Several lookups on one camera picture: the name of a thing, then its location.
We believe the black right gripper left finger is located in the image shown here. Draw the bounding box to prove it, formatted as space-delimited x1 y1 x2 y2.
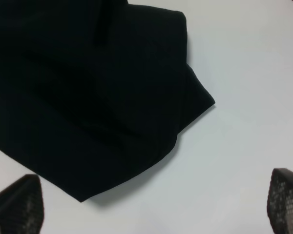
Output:
0 174 44 234

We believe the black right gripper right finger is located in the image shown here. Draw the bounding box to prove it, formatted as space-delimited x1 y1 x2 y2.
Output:
267 168 293 234

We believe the black short sleeve t-shirt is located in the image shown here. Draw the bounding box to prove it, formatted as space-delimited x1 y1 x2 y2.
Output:
0 0 215 202

